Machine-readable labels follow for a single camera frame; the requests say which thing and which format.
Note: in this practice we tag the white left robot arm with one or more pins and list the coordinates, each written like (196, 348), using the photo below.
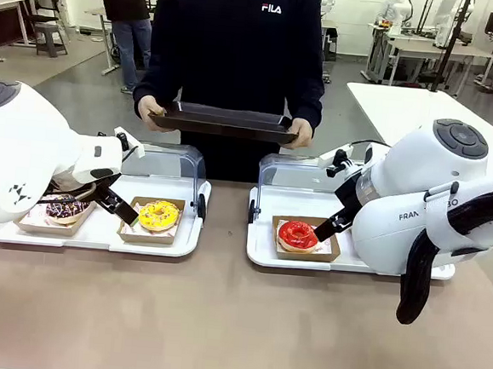
(19, 141)

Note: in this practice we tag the person's right forearm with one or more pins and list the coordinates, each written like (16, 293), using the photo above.
(158, 79)

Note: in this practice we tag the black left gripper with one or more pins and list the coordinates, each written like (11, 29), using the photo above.
(106, 188)

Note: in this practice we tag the yellow glazed donut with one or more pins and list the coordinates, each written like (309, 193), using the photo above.
(158, 218)

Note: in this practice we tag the cardboard box of yellow donut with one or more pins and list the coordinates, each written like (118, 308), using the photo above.
(140, 236)

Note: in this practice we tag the white tray with yellow donut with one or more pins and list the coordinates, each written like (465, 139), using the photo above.
(97, 234)

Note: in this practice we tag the clear lid of red-donut tray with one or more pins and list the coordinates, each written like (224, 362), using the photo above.
(290, 175)

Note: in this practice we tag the person's left forearm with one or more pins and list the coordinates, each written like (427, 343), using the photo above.
(306, 99)

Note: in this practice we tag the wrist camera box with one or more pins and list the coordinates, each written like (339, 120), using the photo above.
(336, 156)
(130, 143)

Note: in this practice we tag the person in navy sweatshirt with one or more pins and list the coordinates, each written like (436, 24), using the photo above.
(235, 51)

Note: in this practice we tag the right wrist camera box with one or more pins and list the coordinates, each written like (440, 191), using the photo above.
(336, 156)

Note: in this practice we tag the cardboard box of red donut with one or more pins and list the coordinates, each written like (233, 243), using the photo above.
(328, 253)

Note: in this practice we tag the background workbench with metal legs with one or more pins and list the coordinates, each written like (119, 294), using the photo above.
(423, 51)

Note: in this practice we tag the bystander in blue jeans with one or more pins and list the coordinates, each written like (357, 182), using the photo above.
(123, 8)

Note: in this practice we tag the clear lid of yellow-donut tray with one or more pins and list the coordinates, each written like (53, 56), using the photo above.
(180, 162)

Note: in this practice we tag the cardboard box of sprinkle donut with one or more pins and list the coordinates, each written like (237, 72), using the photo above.
(34, 223)

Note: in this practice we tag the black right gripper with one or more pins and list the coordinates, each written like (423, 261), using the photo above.
(350, 194)

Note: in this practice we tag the white tray with red donut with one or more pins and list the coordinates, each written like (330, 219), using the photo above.
(263, 241)

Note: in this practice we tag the background desk with white top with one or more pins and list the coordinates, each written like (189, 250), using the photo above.
(9, 3)

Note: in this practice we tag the person's right hand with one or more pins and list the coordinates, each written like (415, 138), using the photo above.
(150, 110)

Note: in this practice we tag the black serving tray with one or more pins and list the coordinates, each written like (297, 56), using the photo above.
(221, 122)

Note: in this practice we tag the white side table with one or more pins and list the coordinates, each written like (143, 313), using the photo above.
(406, 107)

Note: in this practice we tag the black tripod pole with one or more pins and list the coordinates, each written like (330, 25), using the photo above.
(452, 42)

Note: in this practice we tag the person's left hand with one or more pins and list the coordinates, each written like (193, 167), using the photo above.
(304, 133)

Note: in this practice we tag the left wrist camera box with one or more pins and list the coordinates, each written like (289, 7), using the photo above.
(130, 143)

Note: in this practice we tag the chocolate donut with coloured sprinkles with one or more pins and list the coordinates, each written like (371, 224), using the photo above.
(67, 213)

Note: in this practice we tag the red glazed donut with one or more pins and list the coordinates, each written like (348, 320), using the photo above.
(297, 240)

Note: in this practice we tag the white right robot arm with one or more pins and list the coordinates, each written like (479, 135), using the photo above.
(423, 164)

